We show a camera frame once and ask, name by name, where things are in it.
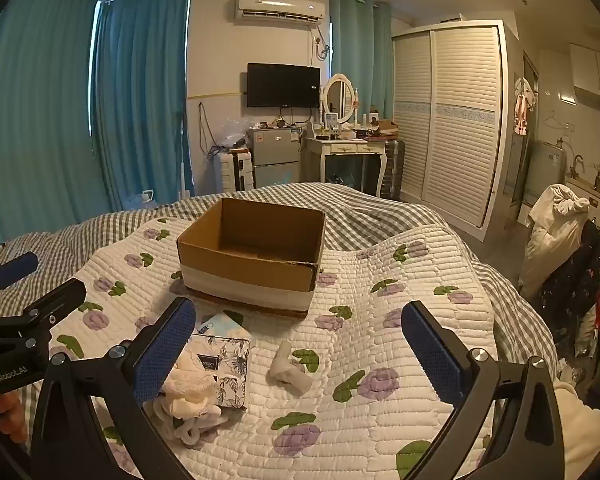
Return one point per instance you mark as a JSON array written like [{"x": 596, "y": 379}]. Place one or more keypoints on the white wall cabinet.
[{"x": 587, "y": 70}]

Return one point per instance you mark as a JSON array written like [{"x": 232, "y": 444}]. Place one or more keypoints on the dark floral garment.
[{"x": 572, "y": 290}]

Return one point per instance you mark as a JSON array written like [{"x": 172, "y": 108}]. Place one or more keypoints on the white dressing table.
[{"x": 345, "y": 149}]

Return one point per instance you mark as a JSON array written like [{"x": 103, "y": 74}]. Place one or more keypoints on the white pole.
[{"x": 185, "y": 160}]

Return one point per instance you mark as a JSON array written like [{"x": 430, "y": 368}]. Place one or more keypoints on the white fleece cloth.
[{"x": 580, "y": 425}]

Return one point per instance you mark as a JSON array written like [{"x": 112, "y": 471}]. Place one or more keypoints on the grey small fridge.
[{"x": 275, "y": 160}]

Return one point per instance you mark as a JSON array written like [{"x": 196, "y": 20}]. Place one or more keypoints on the white sock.
[{"x": 290, "y": 367}]

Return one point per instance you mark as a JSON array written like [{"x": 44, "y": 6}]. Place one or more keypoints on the clear water jug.
[{"x": 144, "y": 199}]

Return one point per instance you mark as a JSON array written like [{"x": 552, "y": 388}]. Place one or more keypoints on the teal card packet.
[{"x": 225, "y": 324}]

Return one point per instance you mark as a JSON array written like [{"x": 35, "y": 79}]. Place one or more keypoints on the cardboard box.
[{"x": 245, "y": 280}]

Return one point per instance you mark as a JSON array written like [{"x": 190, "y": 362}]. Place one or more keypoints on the person's left hand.
[{"x": 7, "y": 410}]

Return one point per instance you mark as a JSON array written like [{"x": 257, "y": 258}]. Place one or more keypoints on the white air conditioner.
[{"x": 280, "y": 7}]

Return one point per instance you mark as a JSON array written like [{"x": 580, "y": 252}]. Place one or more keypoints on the wide teal curtain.
[{"x": 35, "y": 125}]

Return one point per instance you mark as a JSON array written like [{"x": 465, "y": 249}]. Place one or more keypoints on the floral tissue pack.
[{"x": 230, "y": 360}]

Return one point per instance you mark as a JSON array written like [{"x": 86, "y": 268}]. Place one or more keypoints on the hanging pink clothes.
[{"x": 522, "y": 105}]

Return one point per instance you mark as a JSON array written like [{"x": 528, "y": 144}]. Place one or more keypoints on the white louvred wardrobe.
[{"x": 450, "y": 125}]

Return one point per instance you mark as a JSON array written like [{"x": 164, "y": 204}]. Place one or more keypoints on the white garment on chair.
[{"x": 550, "y": 240}]

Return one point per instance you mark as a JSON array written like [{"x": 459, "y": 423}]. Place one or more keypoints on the black wall television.
[{"x": 282, "y": 85}]

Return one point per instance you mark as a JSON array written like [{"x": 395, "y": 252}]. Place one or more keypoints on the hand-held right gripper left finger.
[{"x": 162, "y": 355}]

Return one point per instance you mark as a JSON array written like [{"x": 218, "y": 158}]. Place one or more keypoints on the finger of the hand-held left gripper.
[
  {"x": 12, "y": 269},
  {"x": 55, "y": 300}
]

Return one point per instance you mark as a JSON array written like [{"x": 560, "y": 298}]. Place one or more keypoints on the white floral quilt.
[{"x": 360, "y": 310}]

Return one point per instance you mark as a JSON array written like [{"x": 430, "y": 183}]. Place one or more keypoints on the brown box on table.
[{"x": 382, "y": 127}]

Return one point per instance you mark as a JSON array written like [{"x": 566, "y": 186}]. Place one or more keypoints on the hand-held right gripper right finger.
[{"x": 432, "y": 355}]

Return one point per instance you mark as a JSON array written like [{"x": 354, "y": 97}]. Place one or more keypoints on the dark suitcase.
[{"x": 395, "y": 165}]

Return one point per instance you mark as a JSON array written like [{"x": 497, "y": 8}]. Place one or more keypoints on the white suitcase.
[{"x": 235, "y": 172}]

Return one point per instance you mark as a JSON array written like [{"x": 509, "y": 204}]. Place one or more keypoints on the grey washing machine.
[{"x": 545, "y": 172}]

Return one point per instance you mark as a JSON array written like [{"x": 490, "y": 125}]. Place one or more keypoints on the white oval mirror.
[{"x": 340, "y": 95}]

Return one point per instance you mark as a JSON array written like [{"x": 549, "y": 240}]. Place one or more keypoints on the cream lace cloth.
[{"x": 190, "y": 390}]

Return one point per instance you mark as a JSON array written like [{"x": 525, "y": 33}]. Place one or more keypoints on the narrow teal curtain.
[{"x": 360, "y": 45}]

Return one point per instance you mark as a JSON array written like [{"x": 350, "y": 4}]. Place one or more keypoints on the clear plastic bags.
[{"x": 232, "y": 132}]

